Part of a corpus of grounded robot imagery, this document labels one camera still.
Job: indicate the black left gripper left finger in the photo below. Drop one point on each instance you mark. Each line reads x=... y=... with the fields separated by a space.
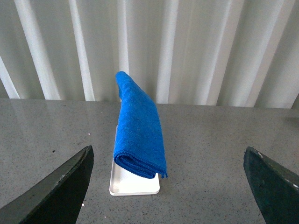
x=56 y=199

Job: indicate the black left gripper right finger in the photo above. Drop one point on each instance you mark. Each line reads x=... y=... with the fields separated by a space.
x=274 y=187

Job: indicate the blue microfiber cloth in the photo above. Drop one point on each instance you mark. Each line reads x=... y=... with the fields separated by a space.
x=136 y=106

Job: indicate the white rack with wooden bars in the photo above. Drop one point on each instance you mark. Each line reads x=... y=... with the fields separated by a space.
x=133 y=184

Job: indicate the white pleated curtain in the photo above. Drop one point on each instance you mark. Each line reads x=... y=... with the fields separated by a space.
x=198 y=52

